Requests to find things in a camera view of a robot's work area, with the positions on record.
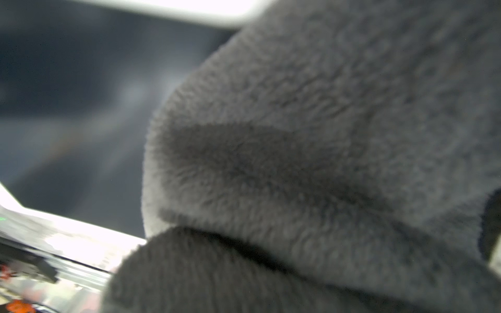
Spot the grey blue wiping cloth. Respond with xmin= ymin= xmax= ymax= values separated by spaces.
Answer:
xmin=100 ymin=1 xmax=500 ymax=312

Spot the white drawing tablet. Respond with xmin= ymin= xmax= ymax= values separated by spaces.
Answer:
xmin=0 ymin=0 xmax=275 ymax=273

